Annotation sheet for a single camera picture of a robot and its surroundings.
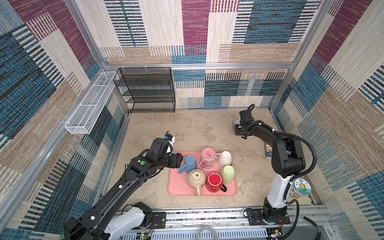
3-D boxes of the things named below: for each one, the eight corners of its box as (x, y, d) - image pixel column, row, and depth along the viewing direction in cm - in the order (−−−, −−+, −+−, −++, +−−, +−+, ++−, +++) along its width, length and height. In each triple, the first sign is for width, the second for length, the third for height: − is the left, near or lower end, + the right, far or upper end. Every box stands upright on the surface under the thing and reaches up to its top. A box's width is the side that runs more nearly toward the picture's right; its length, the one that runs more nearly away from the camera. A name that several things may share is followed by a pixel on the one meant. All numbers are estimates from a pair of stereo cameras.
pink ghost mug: (197, 170, 91) (198, 161, 82) (197, 157, 96) (197, 147, 88) (214, 170, 91) (216, 161, 82) (213, 157, 96) (215, 147, 87)
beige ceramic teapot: (197, 196, 81) (198, 192, 75) (185, 179, 86) (185, 174, 81) (210, 186, 84) (211, 181, 78) (198, 170, 90) (198, 165, 84)
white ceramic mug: (219, 169, 91) (221, 161, 84) (216, 159, 95) (218, 152, 88) (230, 167, 92) (233, 159, 84) (226, 158, 96) (229, 150, 88)
